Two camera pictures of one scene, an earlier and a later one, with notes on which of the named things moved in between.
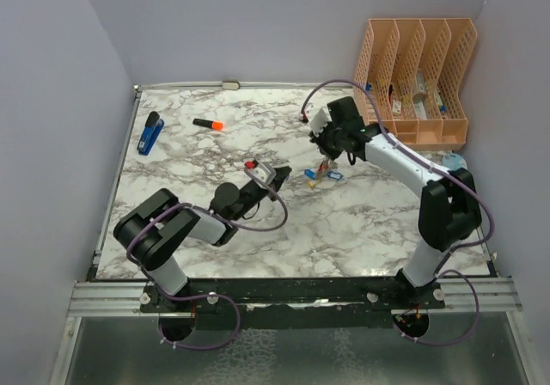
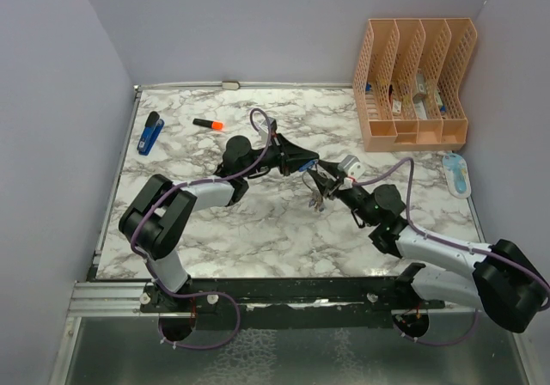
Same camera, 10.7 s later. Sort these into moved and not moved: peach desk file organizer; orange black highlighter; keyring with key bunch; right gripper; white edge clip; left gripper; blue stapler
Moved: keyring with key bunch; left gripper; right gripper
Not moved: orange black highlighter; blue stapler; peach desk file organizer; white edge clip
